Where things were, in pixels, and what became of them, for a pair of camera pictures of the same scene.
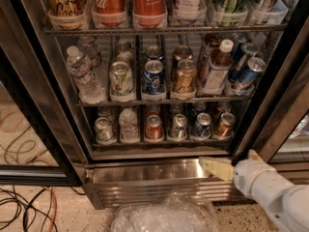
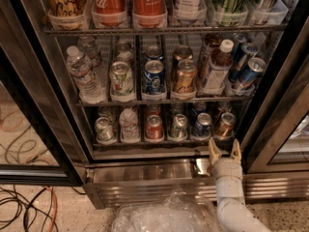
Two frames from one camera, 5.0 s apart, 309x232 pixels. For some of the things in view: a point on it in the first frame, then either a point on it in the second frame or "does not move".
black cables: (30, 205) does not move
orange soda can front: (224, 130) does not move
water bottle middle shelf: (80, 68) does not move
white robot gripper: (248, 175) → (226, 167)
